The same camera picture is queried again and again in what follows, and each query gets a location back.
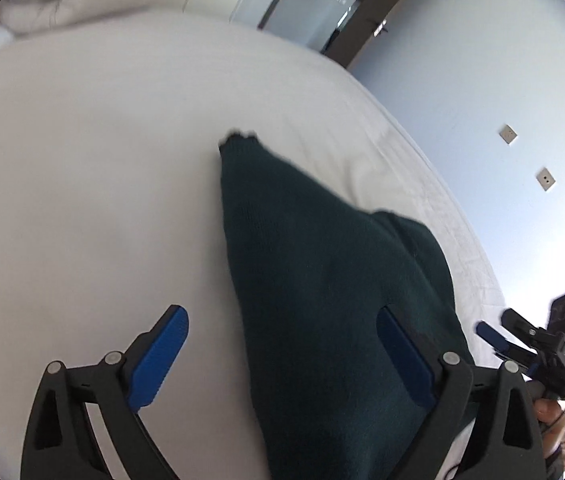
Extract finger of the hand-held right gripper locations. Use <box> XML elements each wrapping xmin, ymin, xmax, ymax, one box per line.
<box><xmin>501</xmin><ymin>308</ymin><xmax>543</xmax><ymax>346</ymax></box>
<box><xmin>476</xmin><ymin>321</ymin><xmax>533</xmax><ymax>376</ymax></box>

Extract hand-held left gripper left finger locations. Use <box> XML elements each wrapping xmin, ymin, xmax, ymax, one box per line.
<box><xmin>19</xmin><ymin>304</ymin><xmax>190</xmax><ymax>480</ymax></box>

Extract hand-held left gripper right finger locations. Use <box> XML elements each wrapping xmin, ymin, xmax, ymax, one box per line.
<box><xmin>377</xmin><ymin>304</ymin><xmax>547</xmax><ymax>480</ymax></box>

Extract dark green knit sweater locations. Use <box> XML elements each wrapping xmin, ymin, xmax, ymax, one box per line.
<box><xmin>217</xmin><ymin>129</ymin><xmax>478</xmax><ymax>480</ymax></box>

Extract person's right forearm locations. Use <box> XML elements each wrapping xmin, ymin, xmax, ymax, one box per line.
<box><xmin>542</xmin><ymin>435</ymin><xmax>565</xmax><ymax>480</ymax></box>

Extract person's right hand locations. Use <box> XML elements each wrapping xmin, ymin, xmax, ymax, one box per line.
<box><xmin>535</xmin><ymin>397</ymin><xmax>565</xmax><ymax>441</ymax></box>

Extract white bed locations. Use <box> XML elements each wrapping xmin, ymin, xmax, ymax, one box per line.
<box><xmin>0</xmin><ymin>10</ymin><xmax>508</xmax><ymax>480</ymax></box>

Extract dark wooden door frame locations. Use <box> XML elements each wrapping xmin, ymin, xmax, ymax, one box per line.
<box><xmin>257</xmin><ymin>0</ymin><xmax>440</xmax><ymax>68</ymax></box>

